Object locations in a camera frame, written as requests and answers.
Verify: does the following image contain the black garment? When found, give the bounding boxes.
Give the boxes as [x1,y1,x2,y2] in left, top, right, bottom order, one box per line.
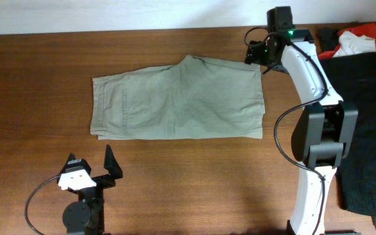
[320,52,376,217]

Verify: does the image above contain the khaki shorts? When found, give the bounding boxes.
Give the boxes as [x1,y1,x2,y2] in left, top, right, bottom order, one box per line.
[90,55,265,140]

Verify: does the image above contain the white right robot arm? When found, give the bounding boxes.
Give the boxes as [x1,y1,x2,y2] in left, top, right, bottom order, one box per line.
[244,7,358,235]

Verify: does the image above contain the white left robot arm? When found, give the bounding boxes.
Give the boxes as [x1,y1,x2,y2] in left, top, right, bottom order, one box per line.
[57,145,123,235]

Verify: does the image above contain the white garment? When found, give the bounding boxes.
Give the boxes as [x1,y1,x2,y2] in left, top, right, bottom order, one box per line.
[333,31,376,57]

